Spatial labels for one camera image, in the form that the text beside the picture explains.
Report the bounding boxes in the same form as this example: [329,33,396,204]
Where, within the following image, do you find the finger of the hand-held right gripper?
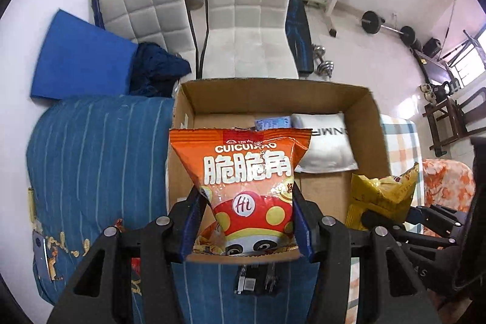
[407,204,471,238]
[361,211,409,234]

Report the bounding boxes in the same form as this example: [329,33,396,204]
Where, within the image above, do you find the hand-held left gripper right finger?
[292,187,442,324]

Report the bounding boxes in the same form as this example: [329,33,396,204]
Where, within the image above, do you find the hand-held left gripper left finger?
[47,187,212,324]

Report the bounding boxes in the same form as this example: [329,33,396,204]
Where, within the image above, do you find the yellow snack packet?
[345,162,420,231]

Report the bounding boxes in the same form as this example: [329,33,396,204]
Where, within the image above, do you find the orange snack packet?
[169,127,313,257]

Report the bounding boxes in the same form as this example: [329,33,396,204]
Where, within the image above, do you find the cardboard box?
[166,79,392,264]

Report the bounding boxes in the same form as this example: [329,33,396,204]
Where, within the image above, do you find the orange floral cloth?
[420,158,476,236]

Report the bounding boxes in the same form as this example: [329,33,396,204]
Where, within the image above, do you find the black packet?
[234,263,279,296]

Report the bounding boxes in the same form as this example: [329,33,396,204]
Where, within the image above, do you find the plaid bed sheet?
[348,114,423,314]

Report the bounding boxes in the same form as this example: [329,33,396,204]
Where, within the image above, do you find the white pillow-shaped packet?
[291,112,359,173]

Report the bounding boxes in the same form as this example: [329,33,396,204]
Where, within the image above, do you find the dark wooden chair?
[422,86,486,158]

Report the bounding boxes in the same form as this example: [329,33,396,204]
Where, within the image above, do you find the blue striped blanket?
[26,95,320,324]

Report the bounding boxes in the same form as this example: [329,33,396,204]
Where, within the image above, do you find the light blue packet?
[254,117,292,131]

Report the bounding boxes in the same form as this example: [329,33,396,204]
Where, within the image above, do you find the pair of sneakers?
[419,83,440,105]

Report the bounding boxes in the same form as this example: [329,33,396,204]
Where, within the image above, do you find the black exercise machine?
[412,29,486,91]

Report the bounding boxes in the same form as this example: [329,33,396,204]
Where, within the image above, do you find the dark blue jacket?
[129,42,192,97]

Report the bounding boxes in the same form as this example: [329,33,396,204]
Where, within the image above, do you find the short barbell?
[361,10,416,46]

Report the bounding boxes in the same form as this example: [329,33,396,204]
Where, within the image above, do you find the black padded weight bench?
[286,0,314,76]

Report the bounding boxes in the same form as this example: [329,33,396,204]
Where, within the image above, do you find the blue foam mat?
[30,8,138,100]

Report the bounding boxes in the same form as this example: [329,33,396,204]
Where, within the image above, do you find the white quilted chair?
[199,0,300,80]
[91,0,198,70]

